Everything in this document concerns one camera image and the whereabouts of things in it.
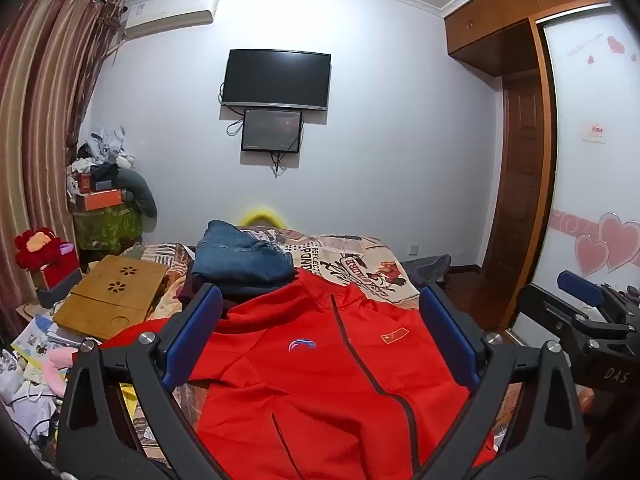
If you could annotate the red zip jacket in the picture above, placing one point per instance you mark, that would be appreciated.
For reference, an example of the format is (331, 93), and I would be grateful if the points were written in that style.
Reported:
(310, 385)

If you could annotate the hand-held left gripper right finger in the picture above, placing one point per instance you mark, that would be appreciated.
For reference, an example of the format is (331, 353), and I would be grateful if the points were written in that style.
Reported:
(449, 336)

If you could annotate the white air conditioner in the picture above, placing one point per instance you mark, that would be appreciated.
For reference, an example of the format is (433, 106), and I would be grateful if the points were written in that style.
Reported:
(170, 12)

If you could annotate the pile of socks and clothes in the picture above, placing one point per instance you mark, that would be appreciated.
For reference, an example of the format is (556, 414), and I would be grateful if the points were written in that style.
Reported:
(105, 147)

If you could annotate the folded blue jeans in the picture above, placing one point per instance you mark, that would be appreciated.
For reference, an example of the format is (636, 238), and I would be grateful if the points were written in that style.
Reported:
(240, 255)

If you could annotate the yellow curved object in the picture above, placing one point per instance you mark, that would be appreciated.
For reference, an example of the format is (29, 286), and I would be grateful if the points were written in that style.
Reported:
(264, 215)

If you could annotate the orange box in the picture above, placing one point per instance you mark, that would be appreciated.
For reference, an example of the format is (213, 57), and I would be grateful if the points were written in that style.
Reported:
(102, 200)

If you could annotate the pile of papers and clutter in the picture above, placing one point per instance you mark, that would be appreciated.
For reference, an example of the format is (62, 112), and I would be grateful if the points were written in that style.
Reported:
(30, 360)

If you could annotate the wall-mounted black television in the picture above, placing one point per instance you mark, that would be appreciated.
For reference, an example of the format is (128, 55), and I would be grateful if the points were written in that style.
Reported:
(276, 80)

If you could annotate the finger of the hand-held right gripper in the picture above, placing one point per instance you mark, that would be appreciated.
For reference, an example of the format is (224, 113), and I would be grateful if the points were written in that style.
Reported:
(580, 287)
(550, 310)

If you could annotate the dark grey box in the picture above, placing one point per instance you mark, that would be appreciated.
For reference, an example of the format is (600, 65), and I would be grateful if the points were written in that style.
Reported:
(57, 292)

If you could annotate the small wall sticker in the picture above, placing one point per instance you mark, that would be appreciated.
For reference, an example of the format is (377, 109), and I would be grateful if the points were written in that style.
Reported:
(595, 132)

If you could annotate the pink cloth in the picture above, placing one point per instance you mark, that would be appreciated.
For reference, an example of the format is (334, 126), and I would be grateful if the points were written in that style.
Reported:
(55, 370)

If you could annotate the bamboo lap desk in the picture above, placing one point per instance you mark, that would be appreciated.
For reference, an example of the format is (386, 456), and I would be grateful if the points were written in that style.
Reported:
(112, 295)

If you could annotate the striped brown curtain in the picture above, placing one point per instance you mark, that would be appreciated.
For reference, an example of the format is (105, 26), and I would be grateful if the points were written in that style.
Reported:
(45, 110)

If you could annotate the red gift box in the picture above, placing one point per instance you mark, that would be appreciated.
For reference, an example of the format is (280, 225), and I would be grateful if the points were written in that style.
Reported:
(62, 267)

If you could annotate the red plush flower bouquet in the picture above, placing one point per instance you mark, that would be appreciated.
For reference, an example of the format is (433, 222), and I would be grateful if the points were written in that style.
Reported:
(32, 247)

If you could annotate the wooden overhead cabinet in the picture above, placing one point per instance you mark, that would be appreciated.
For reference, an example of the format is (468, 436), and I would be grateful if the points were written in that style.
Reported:
(490, 25)

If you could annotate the brown wooden door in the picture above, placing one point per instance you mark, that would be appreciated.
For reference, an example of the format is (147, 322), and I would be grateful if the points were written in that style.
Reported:
(520, 185)

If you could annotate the small black wall monitor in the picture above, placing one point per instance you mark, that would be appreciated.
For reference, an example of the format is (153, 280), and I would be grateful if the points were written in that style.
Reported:
(272, 130)

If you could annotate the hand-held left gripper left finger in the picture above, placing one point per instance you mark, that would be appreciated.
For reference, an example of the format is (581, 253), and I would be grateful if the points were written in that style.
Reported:
(192, 336)

